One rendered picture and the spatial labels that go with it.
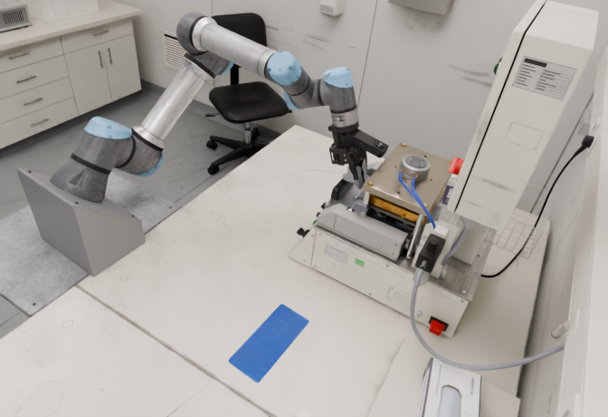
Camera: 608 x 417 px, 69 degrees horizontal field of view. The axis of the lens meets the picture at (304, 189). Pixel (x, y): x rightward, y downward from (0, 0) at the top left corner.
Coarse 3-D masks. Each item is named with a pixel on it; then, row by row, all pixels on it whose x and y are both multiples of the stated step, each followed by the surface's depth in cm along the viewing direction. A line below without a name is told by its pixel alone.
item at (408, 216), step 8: (376, 200) 120; (384, 200) 119; (376, 208) 121; (384, 208) 120; (392, 208) 119; (400, 208) 117; (432, 208) 120; (392, 216) 120; (400, 216) 119; (408, 216) 117; (416, 216) 116; (424, 216) 115; (424, 224) 118
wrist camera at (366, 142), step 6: (354, 132) 125; (360, 132) 126; (348, 138) 125; (354, 138) 124; (360, 138) 124; (366, 138) 124; (372, 138) 125; (354, 144) 125; (360, 144) 124; (366, 144) 123; (372, 144) 123; (378, 144) 123; (384, 144) 124; (366, 150) 124; (372, 150) 123; (378, 150) 122; (384, 150) 122; (378, 156) 123
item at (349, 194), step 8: (368, 176) 143; (352, 184) 139; (344, 192) 135; (352, 192) 136; (360, 192) 129; (344, 200) 132; (352, 200) 132; (352, 208) 129; (440, 208) 133; (432, 216) 130; (408, 240) 121; (416, 240) 121; (416, 248) 120
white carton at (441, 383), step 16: (432, 368) 102; (448, 368) 102; (432, 384) 99; (448, 384) 99; (464, 384) 99; (480, 384) 100; (432, 400) 96; (448, 400) 96; (464, 400) 96; (480, 400) 97; (416, 416) 98; (432, 416) 93; (448, 416) 93; (464, 416) 94
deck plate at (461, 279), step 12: (444, 204) 141; (444, 216) 137; (456, 216) 137; (324, 228) 127; (348, 240) 124; (492, 240) 130; (372, 252) 121; (480, 252) 125; (396, 264) 118; (408, 264) 119; (444, 264) 120; (456, 264) 120; (468, 264) 121; (480, 264) 121; (432, 276) 116; (444, 276) 117; (456, 276) 117; (468, 276) 117; (444, 288) 113; (456, 288) 114; (468, 288) 114; (468, 300) 111
